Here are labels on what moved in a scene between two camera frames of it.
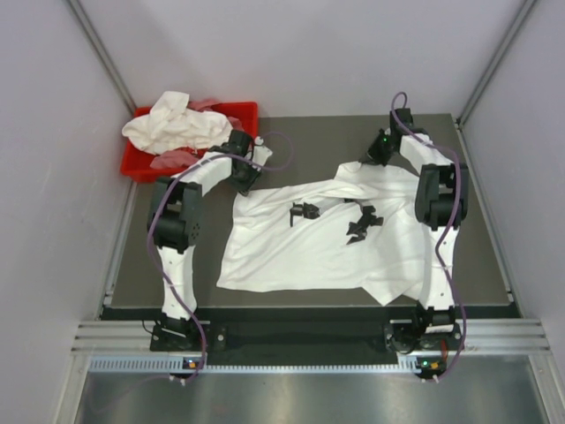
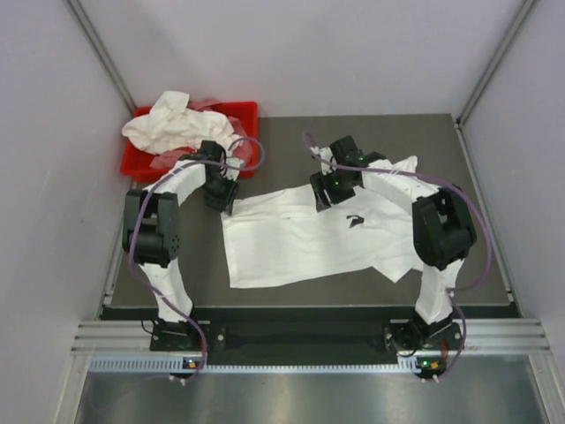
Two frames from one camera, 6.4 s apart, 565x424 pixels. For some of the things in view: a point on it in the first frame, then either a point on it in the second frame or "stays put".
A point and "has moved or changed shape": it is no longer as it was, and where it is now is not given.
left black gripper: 244,189 to 225,203
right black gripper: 372,156 to 321,183
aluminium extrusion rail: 114,338 stays put
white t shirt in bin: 170,125 stays put
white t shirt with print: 356,230 has moved or changed shape
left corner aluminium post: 92,34 stays put
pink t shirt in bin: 177,158 stays put
